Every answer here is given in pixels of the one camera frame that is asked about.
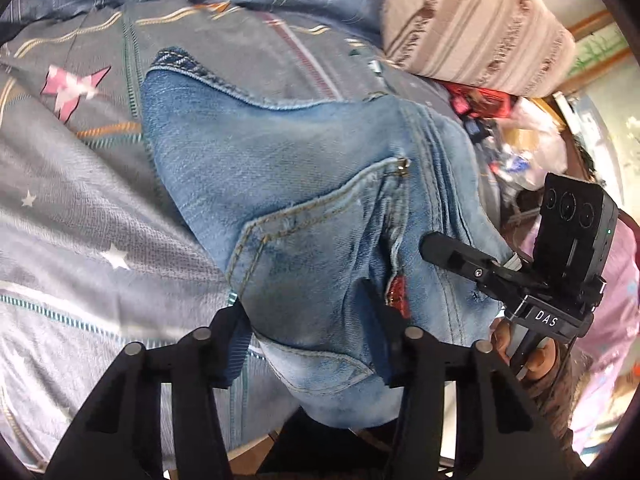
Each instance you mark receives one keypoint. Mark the red package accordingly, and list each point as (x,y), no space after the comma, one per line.
(480,100)

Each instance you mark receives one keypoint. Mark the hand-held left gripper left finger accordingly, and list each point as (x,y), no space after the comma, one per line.
(237,345)

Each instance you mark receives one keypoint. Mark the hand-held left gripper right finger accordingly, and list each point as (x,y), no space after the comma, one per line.
(382,340)

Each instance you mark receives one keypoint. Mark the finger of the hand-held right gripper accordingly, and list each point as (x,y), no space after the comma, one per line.
(450,255)

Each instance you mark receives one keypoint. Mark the wooden framed panel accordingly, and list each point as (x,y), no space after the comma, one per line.
(595,22)

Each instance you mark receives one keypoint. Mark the clear plastic bag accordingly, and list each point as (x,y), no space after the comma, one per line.
(530,135)

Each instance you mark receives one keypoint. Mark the grey patterned bed sheet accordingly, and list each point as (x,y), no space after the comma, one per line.
(75,240)

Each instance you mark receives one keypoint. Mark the person's right forearm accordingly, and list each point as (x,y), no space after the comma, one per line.
(560,410)

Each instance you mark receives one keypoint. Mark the striped pink pillow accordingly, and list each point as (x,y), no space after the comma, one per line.
(475,25)

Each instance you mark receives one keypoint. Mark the person's pink patterned clothing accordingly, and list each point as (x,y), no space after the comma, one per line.
(615,320)

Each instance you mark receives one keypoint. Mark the blue denim pants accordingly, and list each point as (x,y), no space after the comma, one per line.
(300,185)

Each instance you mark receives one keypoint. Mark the person's right hand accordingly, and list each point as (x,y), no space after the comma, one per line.
(537,360)

